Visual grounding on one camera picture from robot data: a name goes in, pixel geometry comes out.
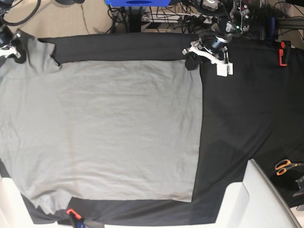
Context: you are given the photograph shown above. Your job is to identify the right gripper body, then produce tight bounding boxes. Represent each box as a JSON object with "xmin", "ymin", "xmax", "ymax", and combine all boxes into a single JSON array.
[{"xmin": 0, "ymin": 32, "xmax": 21, "ymax": 58}]

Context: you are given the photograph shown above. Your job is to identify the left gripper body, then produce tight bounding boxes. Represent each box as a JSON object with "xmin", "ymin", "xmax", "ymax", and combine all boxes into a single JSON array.
[{"xmin": 191, "ymin": 30, "xmax": 232, "ymax": 56}]

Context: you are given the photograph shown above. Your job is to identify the grey T-shirt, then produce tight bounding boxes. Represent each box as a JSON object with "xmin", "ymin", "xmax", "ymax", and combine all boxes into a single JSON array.
[{"xmin": 0, "ymin": 38, "xmax": 203, "ymax": 214}]

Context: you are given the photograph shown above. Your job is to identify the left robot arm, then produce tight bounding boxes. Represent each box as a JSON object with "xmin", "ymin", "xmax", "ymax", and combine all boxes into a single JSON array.
[{"xmin": 182, "ymin": 0, "xmax": 250, "ymax": 76}]

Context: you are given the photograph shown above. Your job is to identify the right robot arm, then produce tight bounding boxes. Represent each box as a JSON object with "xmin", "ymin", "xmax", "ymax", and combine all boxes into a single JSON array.
[{"xmin": 0, "ymin": 21, "xmax": 27, "ymax": 64}]

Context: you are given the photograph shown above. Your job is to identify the white power strip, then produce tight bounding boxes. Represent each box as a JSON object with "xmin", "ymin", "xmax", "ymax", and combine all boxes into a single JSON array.
[{"xmin": 141, "ymin": 11, "xmax": 213, "ymax": 24}]

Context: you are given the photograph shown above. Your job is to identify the red black clamp right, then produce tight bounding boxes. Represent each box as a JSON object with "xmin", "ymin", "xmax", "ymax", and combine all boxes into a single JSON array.
[{"xmin": 279, "ymin": 40, "xmax": 291, "ymax": 67}]

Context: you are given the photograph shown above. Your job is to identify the red black clamp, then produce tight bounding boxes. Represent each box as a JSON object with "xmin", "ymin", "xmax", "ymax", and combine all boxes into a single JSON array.
[
  {"xmin": 279, "ymin": 40, "xmax": 291, "ymax": 67},
  {"xmin": 66, "ymin": 209, "xmax": 86, "ymax": 228}
]

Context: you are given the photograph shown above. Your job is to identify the black metal stand column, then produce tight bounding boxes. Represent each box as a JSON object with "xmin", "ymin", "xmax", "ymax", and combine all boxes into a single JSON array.
[{"xmin": 126, "ymin": 6, "xmax": 146, "ymax": 33}]

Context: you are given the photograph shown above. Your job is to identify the blue plastic box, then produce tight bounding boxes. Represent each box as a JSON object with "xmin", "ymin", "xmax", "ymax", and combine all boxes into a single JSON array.
[{"xmin": 105, "ymin": 0, "xmax": 171, "ymax": 7}]

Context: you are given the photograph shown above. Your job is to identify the white base housing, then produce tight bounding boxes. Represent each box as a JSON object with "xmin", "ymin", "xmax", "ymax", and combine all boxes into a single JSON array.
[
  {"xmin": 216, "ymin": 159, "xmax": 301, "ymax": 228},
  {"xmin": 0, "ymin": 177, "xmax": 34, "ymax": 228}
]

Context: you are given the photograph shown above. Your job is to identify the red black clamp bottom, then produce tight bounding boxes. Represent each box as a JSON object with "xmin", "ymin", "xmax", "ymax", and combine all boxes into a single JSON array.
[{"xmin": 66, "ymin": 209, "xmax": 86, "ymax": 228}]

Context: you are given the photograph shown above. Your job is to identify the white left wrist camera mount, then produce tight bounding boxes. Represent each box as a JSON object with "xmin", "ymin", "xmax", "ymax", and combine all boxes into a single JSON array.
[{"xmin": 182, "ymin": 46, "xmax": 233, "ymax": 76}]

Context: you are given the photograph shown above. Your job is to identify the blue clamp on frame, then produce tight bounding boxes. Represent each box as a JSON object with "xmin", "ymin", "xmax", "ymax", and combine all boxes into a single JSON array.
[{"xmin": 266, "ymin": 17, "xmax": 276, "ymax": 43}]

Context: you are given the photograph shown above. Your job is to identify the orange handled scissors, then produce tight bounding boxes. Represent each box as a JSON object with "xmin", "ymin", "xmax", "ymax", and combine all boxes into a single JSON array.
[{"xmin": 275, "ymin": 159, "xmax": 304, "ymax": 176}]

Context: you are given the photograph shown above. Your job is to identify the small black metal bracket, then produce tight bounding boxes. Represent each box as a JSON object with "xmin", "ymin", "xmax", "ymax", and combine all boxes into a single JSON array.
[{"xmin": 293, "ymin": 176, "xmax": 304, "ymax": 197}]

